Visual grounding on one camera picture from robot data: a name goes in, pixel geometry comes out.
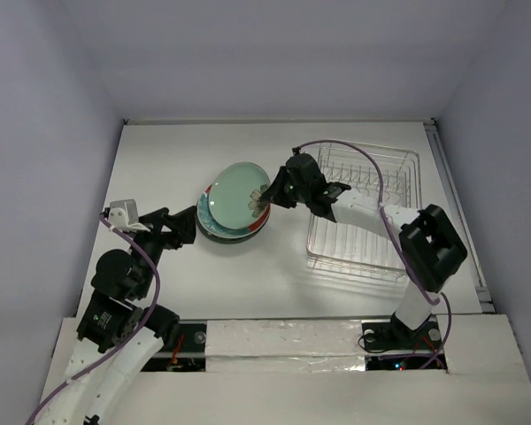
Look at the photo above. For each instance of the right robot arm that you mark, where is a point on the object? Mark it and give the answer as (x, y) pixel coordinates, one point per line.
(424, 239)

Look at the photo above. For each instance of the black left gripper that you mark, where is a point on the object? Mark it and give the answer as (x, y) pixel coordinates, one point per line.
(182, 224)

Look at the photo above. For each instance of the white back edge rail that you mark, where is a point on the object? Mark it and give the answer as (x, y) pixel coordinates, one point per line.
(163, 122)

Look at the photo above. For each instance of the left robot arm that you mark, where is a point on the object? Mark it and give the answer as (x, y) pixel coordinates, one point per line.
(123, 325)

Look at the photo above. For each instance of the green floral plate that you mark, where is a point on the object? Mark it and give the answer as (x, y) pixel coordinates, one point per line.
(234, 198)

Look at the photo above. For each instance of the metal wire dish rack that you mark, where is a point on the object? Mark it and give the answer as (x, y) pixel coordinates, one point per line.
(381, 178)

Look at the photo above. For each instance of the foil covered front panel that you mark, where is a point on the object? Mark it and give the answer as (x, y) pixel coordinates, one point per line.
(284, 346)

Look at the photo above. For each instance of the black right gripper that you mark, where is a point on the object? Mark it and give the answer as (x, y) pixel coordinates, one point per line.
(287, 188)

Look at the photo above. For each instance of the dark blue patterned plate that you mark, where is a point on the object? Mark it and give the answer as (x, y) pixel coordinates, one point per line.
(208, 226)

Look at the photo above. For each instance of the right side aluminium rail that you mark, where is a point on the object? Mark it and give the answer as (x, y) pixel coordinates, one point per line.
(458, 217)

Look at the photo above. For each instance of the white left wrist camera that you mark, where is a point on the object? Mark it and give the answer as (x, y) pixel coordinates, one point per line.
(123, 215)

